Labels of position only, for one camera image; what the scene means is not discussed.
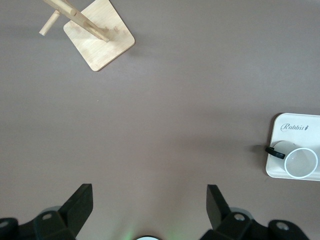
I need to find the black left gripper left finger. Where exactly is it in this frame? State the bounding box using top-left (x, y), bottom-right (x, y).
top-left (0, 183), bottom-right (94, 240)

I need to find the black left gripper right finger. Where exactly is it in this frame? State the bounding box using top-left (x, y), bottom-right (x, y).
top-left (199, 184), bottom-right (311, 240)

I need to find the white mug with black handle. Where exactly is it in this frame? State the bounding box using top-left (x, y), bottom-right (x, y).
top-left (264, 139), bottom-right (320, 179)

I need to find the cream tray with rabbit print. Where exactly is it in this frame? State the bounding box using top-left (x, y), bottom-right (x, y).
top-left (264, 112), bottom-right (320, 182)

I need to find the wooden mug stand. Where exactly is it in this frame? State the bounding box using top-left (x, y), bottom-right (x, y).
top-left (39, 0), bottom-right (136, 72)

